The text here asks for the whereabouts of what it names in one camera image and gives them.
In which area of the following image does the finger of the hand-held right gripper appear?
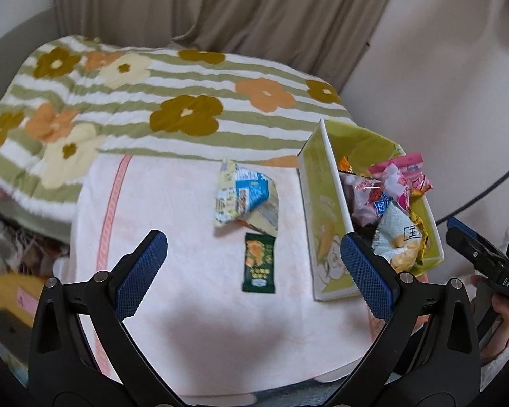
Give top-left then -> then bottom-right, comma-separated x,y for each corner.
447,216 -> 506,260
445,226 -> 509,296

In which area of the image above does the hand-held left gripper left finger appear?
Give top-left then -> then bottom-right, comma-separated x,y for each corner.
27,230 -> 183,407

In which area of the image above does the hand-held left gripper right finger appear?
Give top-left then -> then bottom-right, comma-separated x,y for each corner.
328,231 -> 481,407

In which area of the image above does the yellow chocolate snack bag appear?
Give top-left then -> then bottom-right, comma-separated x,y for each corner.
409,195 -> 435,259

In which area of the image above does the pale snack bag orange print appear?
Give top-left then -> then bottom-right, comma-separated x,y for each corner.
373,199 -> 425,273

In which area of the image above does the small pink snack packet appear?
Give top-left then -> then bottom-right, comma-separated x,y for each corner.
348,174 -> 393,226

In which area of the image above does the pink striped snack bag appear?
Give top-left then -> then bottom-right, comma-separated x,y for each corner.
367,153 -> 434,217

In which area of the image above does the yellow-green cardboard box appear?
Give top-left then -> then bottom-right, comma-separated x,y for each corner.
298,119 -> 445,303

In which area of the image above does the person's right forearm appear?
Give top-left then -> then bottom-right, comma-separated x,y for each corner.
479,331 -> 509,395

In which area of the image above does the person's right hand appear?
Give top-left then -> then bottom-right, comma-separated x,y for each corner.
471,273 -> 509,365

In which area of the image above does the pale pink towel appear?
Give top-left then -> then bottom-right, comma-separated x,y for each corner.
70,153 -> 429,399

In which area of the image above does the dark green snack packet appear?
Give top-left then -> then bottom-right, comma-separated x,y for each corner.
242,232 -> 277,294

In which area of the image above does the yellow cardboard box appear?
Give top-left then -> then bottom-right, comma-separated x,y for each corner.
0,273 -> 47,327

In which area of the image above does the blue and yellow snack packet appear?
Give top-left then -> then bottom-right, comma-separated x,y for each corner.
214,159 -> 279,238

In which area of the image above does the green striped flower blanket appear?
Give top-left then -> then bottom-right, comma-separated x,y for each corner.
0,36 -> 357,225

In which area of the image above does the beige curtain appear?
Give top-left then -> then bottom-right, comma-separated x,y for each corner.
53,0 -> 401,90

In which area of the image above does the black cable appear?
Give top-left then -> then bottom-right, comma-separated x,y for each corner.
435,142 -> 509,225

